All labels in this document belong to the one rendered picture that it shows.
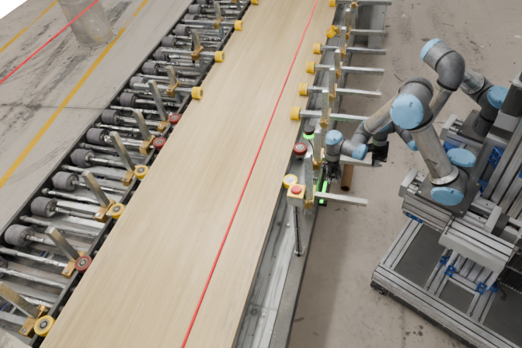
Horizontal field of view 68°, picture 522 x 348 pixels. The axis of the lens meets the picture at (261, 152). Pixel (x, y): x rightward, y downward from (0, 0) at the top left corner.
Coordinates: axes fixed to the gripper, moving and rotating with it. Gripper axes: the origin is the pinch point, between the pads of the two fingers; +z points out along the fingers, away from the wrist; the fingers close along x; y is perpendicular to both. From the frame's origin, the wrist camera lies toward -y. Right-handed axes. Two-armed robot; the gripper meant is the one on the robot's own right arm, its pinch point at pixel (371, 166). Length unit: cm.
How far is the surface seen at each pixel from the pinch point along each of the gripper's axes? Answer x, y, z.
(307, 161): -31, -30, -32
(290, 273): -68, -33, 11
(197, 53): 77, -137, -17
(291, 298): -80, -30, 12
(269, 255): -57, -48, 19
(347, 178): 50, -17, 74
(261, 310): -86, -44, 19
